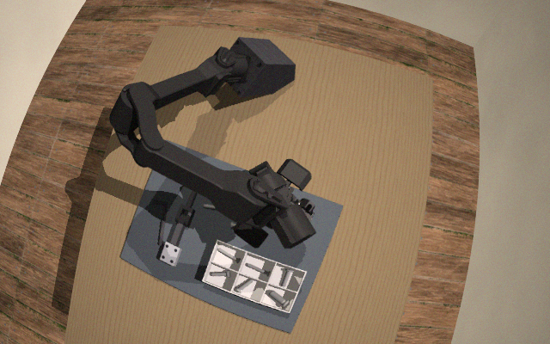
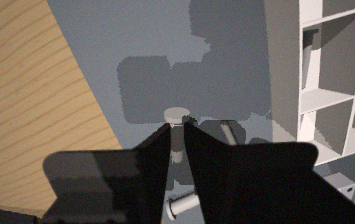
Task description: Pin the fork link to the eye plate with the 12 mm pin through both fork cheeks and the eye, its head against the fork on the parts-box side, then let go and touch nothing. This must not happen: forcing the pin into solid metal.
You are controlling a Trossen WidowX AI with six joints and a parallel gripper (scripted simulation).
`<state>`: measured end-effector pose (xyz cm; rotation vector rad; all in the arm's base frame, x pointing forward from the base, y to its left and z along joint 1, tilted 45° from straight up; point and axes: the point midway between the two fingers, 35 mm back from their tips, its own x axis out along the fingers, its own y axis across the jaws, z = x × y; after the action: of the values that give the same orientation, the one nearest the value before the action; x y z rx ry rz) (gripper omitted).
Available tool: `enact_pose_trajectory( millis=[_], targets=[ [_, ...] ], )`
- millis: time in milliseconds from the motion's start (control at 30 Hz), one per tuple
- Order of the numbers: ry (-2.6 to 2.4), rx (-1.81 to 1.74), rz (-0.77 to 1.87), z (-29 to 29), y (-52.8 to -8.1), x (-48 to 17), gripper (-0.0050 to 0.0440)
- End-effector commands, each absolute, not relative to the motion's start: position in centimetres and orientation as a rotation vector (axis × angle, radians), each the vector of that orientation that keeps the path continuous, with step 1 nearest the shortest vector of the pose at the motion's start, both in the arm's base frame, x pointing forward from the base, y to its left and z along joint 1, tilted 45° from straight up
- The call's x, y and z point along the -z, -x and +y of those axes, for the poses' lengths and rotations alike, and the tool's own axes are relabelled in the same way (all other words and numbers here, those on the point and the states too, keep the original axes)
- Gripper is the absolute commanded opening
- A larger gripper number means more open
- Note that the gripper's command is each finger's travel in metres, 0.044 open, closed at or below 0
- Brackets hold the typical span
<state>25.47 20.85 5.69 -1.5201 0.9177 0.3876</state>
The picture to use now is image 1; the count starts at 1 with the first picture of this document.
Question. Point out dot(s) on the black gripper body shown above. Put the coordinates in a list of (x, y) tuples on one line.
[(294, 173)]

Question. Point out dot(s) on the white compartment tray with metal parts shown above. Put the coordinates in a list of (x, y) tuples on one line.
[(256, 289)]

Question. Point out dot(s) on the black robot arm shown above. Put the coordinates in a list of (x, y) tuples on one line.
[(234, 193)]

